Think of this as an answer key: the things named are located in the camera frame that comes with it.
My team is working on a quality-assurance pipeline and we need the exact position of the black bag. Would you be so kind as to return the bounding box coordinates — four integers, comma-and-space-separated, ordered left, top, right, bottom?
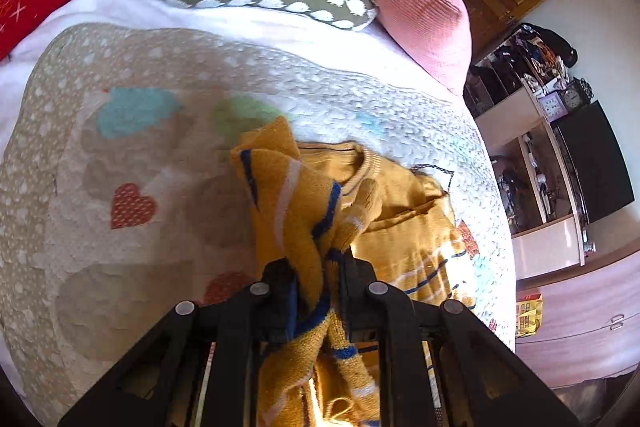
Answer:
519, 23, 579, 68

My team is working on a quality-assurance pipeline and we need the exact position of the quilted patchwork blanket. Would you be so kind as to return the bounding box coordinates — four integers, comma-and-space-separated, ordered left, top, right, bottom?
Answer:
0, 22, 517, 427

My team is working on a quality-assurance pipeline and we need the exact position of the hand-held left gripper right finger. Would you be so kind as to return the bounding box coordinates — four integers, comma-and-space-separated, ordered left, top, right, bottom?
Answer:
334, 251, 582, 427

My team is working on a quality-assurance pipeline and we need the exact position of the black ornate table clock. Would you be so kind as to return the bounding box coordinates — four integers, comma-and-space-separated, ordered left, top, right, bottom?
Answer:
562, 77, 594, 111

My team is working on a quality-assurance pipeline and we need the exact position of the pink drawer cabinet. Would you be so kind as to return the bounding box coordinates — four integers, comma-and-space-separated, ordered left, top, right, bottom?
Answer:
510, 213, 640, 390

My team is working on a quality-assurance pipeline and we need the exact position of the small pink alarm clock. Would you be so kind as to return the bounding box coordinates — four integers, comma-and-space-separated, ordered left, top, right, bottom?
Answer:
540, 92, 567, 118

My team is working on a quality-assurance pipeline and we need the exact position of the yellow striped knit sweater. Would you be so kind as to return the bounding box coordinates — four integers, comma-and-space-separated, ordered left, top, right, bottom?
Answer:
229, 116, 477, 427

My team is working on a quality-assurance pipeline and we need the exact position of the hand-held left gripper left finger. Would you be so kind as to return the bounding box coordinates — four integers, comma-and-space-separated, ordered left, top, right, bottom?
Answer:
57, 258, 302, 427

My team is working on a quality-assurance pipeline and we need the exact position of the yellow printed box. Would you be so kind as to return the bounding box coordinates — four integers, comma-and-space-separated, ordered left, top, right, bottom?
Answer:
515, 288, 544, 339

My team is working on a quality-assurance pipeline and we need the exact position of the white bed sheet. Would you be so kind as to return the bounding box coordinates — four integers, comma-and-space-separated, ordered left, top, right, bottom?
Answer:
0, 0, 481, 148

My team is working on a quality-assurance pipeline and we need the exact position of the black flat screen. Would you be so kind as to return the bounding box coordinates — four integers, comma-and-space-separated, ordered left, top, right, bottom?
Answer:
554, 99, 634, 226

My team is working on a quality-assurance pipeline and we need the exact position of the cluttered wooden shelf unit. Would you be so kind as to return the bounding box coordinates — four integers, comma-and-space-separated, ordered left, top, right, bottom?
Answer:
464, 24, 597, 269

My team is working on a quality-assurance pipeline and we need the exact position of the pink corduroy pillow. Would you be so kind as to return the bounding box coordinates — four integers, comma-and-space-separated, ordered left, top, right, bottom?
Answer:
334, 0, 474, 98

